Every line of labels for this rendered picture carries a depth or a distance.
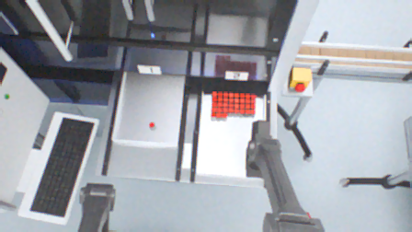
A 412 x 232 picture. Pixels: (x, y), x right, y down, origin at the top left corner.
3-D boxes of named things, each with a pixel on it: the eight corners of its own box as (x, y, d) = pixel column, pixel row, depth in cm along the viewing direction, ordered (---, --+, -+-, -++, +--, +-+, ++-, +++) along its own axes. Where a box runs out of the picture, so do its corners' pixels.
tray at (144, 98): (126, 66, 168) (124, 63, 165) (186, 71, 167) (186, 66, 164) (113, 142, 156) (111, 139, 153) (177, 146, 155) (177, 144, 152)
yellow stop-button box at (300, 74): (289, 72, 158) (292, 63, 152) (306, 73, 158) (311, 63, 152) (289, 88, 156) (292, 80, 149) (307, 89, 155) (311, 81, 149)
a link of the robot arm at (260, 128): (249, 150, 106) (280, 154, 106) (252, 110, 110) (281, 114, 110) (242, 160, 117) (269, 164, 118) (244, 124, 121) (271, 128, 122)
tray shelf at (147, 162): (116, 68, 170) (115, 65, 168) (276, 79, 168) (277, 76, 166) (96, 176, 153) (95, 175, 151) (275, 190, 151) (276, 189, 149)
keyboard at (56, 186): (63, 117, 168) (62, 115, 165) (95, 123, 167) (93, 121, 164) (29, 211, 153) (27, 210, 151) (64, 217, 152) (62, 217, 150)
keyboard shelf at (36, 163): (39, 109, 172) (37, 107, 169) (100, 121, 170) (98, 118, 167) (-1, 212, 156) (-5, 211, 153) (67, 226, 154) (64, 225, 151)
